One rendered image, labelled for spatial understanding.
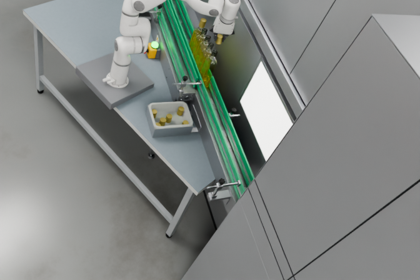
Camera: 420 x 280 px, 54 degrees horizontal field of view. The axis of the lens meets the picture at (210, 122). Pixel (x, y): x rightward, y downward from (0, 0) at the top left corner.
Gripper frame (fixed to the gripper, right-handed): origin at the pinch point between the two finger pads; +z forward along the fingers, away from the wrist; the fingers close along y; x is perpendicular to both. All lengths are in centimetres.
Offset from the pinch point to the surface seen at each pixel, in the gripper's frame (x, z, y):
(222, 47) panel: -8.0, 18.6, -6.4
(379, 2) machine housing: 42, -80, -35
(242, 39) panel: 2.0, -3.2, -11.7
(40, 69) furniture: -26, 95, 108
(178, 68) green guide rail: 5.0, 26.2, 17.9
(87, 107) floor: -14, 121, 75
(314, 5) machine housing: 21, -54, -26
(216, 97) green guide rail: 21.3, 25.9, -4.3
